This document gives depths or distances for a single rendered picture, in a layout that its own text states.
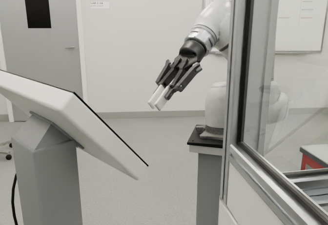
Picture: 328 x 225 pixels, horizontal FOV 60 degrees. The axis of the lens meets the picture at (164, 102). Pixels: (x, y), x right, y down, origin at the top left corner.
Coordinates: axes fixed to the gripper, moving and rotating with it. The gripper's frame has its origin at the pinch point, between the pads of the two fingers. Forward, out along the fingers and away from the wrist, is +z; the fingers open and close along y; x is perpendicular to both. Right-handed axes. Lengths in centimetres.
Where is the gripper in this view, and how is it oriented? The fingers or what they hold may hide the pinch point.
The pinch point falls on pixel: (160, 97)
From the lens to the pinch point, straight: 81.3
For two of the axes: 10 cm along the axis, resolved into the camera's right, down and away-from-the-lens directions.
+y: 7.2, 1.8, -6.7
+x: 4.5, 6.2, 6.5
